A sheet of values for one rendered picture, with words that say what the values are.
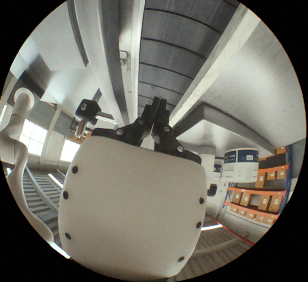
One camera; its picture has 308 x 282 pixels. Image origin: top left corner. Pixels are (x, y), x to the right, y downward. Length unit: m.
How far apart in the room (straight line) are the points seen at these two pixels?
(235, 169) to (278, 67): 0.39
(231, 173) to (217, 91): 0.35
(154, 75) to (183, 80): 0.04
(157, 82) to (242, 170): 0.44
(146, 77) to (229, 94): 0.18
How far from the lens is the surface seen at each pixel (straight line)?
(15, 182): 0.56
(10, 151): 0.61
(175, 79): 0.15
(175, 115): 0.16
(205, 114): 0.25
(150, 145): 0.26
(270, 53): 0.23
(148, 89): 0.18
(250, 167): 0.49
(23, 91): 0.83
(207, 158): 0.43
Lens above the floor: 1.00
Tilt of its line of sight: 20 degrees down
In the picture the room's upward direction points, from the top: 165 degrees counter-clockwise
